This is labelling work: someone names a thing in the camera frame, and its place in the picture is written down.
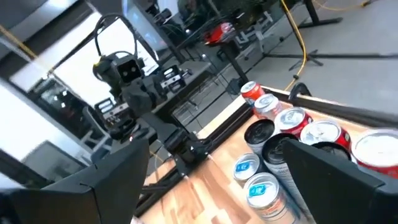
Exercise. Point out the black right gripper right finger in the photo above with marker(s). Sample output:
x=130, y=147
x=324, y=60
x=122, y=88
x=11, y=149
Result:
x=342, y=193

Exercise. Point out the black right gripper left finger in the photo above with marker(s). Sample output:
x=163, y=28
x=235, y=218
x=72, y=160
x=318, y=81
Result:
x=93, y=199

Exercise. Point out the red soda can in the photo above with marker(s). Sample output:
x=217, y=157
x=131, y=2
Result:
x=377, y=152

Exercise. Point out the silver can with blue tab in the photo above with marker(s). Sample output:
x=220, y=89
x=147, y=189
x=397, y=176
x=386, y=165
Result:
x=264, y=193

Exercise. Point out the red Fanta can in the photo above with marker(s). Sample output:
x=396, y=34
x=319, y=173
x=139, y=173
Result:
x=253, y=93

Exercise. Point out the silver Diet Coke can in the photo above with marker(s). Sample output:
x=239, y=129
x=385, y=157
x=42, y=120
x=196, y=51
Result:
x=267, y=107

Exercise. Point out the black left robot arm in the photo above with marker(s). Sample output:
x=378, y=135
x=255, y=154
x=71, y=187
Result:
x=174, y=137

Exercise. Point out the red shiny object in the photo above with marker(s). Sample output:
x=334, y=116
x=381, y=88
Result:
x=219, y=32

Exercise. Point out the black floor stand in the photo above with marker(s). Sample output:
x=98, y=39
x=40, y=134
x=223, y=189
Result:
x=314, y=15

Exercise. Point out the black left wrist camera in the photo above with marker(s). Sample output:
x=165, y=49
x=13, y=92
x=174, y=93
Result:
x=129, y=71

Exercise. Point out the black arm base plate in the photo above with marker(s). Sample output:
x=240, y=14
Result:
x=199, y=151

